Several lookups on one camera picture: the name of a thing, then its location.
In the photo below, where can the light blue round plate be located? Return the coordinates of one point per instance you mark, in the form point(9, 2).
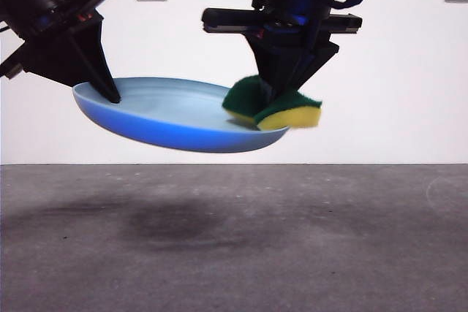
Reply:
point(175, 118)

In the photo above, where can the yellow sponge with green scourer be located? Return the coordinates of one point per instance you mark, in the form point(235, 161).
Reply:
point(292, 118)

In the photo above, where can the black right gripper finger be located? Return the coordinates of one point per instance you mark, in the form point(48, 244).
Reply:
point(312, 65)
point(272, 67)

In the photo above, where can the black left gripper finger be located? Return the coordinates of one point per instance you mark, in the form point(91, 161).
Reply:
point(51, 60)
point(97, 60)

